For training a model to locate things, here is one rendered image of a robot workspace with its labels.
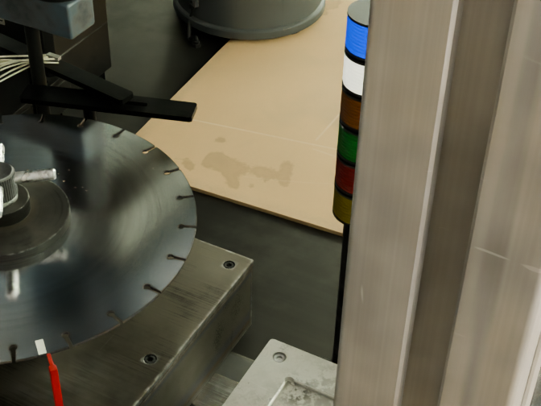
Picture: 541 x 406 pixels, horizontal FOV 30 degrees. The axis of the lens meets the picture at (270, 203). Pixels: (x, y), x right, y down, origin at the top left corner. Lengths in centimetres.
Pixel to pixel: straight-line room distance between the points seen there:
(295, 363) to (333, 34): 82
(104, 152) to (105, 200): 7
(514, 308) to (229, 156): 107
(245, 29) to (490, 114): 131
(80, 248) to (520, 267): 67
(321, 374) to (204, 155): 53
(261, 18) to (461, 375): 128
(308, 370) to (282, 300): 28
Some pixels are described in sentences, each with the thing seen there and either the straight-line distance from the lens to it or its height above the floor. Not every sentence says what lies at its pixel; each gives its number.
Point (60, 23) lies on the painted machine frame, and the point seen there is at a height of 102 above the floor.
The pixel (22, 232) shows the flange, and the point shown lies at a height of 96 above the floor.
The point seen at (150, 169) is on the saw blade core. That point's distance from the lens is 94.
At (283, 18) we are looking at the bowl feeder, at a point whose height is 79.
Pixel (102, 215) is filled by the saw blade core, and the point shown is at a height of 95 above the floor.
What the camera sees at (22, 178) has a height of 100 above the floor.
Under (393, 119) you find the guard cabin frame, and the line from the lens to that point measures 21.
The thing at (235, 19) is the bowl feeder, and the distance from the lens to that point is 151.
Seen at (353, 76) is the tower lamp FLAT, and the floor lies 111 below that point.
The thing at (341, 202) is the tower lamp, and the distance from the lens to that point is 84.
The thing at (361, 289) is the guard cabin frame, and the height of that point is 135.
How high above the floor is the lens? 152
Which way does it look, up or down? 39 degrees down
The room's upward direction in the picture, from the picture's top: 2 degrees clockwise
